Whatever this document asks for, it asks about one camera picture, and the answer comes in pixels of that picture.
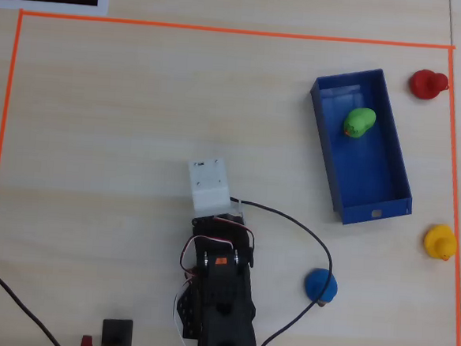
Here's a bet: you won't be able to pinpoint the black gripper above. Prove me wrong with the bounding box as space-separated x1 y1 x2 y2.
188 209 258 270

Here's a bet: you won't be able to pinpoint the blue rubber duck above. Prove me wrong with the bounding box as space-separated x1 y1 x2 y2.
303 267 340 309

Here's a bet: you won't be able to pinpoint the small black box device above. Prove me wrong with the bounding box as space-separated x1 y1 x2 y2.
99 317 135 346

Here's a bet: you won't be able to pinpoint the blue rectangular plastic box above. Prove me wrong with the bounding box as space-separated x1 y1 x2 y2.
300 63 423 230

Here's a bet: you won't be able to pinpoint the yellow rubber duck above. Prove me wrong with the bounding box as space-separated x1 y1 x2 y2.
422 222 459 263

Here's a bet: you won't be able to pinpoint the red rubber duck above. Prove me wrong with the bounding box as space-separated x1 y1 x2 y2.
408 68 451 102

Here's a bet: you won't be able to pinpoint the long orange tape strip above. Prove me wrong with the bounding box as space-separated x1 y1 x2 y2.
18 9 457 52

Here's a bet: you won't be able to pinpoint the red white servo wires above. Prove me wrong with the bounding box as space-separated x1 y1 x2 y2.
170 213 257 346

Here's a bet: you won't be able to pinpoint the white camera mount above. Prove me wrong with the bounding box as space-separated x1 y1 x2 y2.
184 155 235 214

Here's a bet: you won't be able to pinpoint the black camera cable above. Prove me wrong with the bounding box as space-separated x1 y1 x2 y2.
220 197 338 346

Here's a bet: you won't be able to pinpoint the thick black cable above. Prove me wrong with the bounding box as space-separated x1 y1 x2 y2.
0 254 72 346

